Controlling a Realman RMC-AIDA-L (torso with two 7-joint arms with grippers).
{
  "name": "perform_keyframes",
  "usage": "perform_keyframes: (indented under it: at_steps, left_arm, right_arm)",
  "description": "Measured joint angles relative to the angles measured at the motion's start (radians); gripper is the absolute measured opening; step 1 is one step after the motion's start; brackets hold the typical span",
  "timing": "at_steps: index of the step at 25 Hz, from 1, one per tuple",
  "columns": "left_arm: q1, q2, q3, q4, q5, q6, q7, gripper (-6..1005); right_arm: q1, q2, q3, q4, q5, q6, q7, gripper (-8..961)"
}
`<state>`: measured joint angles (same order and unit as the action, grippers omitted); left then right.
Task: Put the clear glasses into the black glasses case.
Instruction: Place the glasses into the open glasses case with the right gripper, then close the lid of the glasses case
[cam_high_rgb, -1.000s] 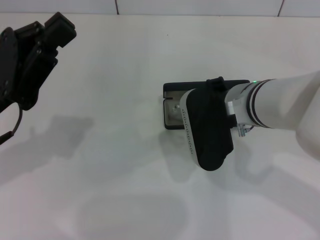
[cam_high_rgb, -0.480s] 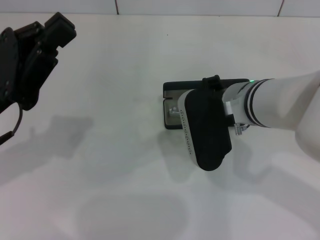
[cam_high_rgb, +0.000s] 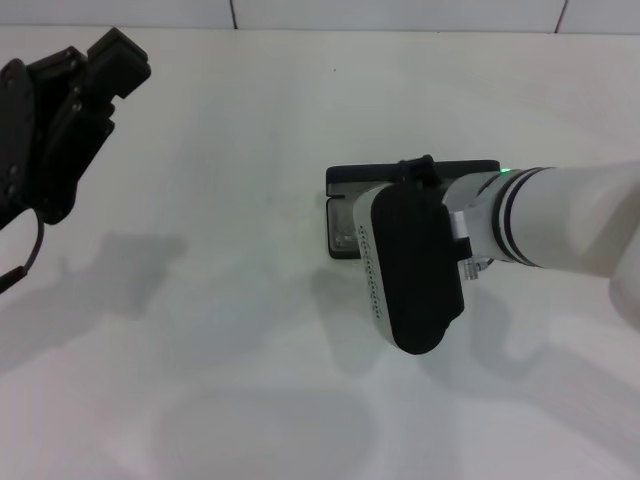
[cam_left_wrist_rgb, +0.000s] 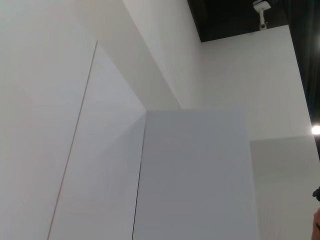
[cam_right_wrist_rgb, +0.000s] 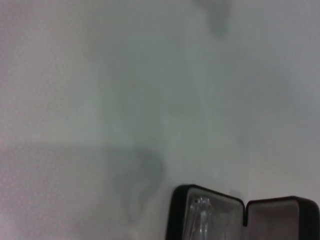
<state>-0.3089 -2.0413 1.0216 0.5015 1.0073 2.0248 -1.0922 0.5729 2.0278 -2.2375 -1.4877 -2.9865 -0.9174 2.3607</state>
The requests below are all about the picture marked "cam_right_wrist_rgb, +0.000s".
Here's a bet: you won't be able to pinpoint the clear white glasses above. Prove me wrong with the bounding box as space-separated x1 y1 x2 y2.
188 196 214 240

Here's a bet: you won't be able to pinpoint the black glasses case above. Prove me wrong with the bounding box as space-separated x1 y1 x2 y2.
165 184 320 240

